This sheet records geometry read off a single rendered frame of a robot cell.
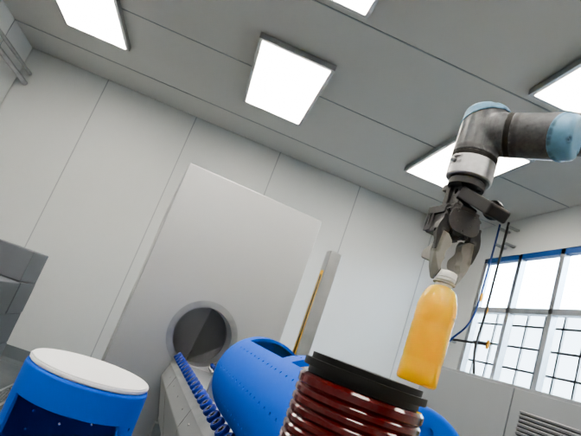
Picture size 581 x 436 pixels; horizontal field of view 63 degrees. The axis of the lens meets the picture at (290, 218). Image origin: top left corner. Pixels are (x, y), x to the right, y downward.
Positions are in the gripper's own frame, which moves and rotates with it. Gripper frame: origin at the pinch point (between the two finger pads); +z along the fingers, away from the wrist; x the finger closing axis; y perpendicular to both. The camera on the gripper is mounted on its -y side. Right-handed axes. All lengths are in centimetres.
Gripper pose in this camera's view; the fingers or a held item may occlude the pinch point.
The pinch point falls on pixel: (446, 276)
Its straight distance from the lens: 95.1
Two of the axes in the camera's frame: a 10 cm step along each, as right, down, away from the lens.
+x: -8.9, -3.9, -2.4
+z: -3.4, 9.1, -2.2
